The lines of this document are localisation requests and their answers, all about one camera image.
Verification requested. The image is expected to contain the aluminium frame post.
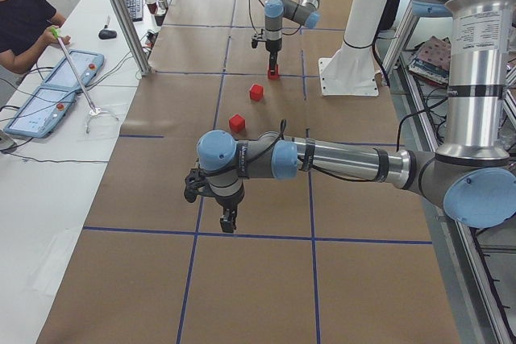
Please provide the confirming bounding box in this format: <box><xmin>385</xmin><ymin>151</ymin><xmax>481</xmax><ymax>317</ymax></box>
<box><xmin>110</xmin><ymin>0</ymin><xmax>151</xmax><ymax>76</ymax></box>

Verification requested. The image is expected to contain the teach pendant far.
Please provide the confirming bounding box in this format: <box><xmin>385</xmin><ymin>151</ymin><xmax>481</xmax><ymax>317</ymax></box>
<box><xmin>42</xmin><ymin>50</ymin><xmax>105</xmax><ymax>91</ymax></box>

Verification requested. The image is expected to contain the white central pedestal column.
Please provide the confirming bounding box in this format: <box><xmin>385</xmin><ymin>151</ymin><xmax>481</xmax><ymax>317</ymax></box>
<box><xmin>318</xmin><ymin>0</ymin><xmax>388</xmax><ymax>97</ymax></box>

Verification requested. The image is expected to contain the person in black shirt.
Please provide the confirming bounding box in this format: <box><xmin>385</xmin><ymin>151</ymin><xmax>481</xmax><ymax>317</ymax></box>
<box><xmin>1</xmin><ymin>0</ymin><xmax>66</xmax><ymax>74</ymax></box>

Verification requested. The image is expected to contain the reacher grabber stick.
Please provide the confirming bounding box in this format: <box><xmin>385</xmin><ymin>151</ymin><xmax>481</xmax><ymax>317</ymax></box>
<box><xmin>50</xmin><ymin>27</ymin><xmax>119</xmax><ymax>134</ymax></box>

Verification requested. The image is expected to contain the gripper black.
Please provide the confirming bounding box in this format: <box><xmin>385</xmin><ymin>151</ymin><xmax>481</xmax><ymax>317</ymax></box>
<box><xmin>215</xmin><ymin>190</ymin><xmax>245</xmax><ymax>233</ymax></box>
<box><xmin>265</xmin><ymin>39</ymin><xmax>281</xmax><ymax>74</ymax></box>

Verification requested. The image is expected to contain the black keyboard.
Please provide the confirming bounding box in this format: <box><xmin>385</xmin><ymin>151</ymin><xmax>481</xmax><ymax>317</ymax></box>
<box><xmin>123</xmin><ymin>0</ymin><xmax>144</xmax><ymax>22</ymax></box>

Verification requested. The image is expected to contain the metal cup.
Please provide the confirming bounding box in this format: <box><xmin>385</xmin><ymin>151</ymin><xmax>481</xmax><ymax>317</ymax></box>
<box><xmin>156</xmin><ymin>0</ymin><xmax>169</xmax><ymax>12</ymax></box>

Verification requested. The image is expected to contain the teach pendant near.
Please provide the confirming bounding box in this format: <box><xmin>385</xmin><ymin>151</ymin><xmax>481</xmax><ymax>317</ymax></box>
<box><xmin>4</xmin><ymin>86</ymin><xmax>77</xmax><ymax>139</ymax></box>

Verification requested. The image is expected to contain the black computer mouse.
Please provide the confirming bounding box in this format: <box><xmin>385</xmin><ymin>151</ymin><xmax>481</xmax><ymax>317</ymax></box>
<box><xmin>98</xmin><ymin>28</ymin><xmax>118</xmax><ymax>40</ymax></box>

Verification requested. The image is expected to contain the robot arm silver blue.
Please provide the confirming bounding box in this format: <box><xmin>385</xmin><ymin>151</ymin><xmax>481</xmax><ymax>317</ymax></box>
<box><xmin>185</xmin><ymin>0</ymin><xmax>515</xmax><ymax>233</ymax></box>
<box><xmin>262</xmin><ymin>0</ymin><xmax>321</xmax><ymax>79</ymax></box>

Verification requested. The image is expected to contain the red block picked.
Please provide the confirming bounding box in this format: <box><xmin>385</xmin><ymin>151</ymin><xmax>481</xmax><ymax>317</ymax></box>
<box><xmin>267</xmin><ymin>64</ymin><xmax>280</xmax><ymax>80</ymax></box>

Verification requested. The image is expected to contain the teach pendant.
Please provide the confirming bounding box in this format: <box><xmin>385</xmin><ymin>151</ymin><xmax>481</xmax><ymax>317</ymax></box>
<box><xmin>42</xmin><ymin>50</ymin><xmax>105</xmax><ymax>91</ymax></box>
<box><xmin>4</xmin><ymin>86</ymin><xmax>77</xmax><ymax>139</ymax></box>

